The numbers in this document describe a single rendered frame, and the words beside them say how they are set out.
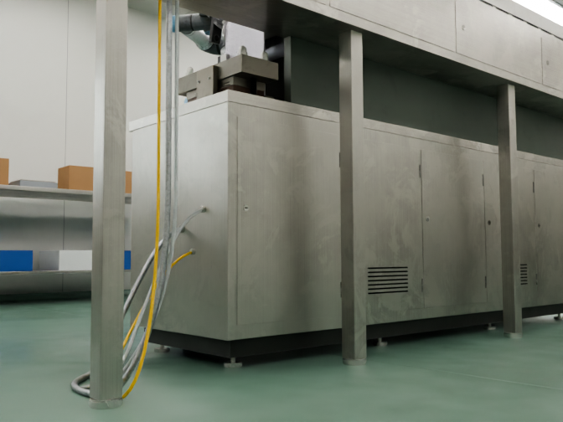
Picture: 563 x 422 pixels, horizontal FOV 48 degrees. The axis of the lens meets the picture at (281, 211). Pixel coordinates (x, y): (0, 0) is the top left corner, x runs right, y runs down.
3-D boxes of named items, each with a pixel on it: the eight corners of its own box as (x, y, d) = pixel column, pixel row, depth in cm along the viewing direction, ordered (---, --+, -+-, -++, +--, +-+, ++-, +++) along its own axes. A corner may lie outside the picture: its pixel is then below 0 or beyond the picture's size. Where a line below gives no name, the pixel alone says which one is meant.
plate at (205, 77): (201, 102, 227) (201, 72, 228) (217, 97, 219) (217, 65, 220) (195, 101, 225) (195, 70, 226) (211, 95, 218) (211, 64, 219)
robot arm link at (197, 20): (198, 28, 293) (193, 7, 285) (222, 26, 291) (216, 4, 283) (195, 38, 288) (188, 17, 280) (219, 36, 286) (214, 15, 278)
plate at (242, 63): (211, 101, 250) (211, 86, 251) (278, 79, 220) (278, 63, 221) (176, 95, 240) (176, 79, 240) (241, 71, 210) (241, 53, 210)
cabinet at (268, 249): (482, 311, 413) (478, 179, 419) (583, 318, 365) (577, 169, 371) (128, 351, 246) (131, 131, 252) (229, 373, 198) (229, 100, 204)
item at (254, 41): (226, 88, 250) (226, 42, 252) (264, 75, 233) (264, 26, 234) (224, 88, 250) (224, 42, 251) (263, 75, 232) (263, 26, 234)
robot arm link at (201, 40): (201, 36, 333) (167, 8, 285) (221, 34, 331) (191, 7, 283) (202, 58, 333) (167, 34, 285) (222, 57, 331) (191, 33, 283)
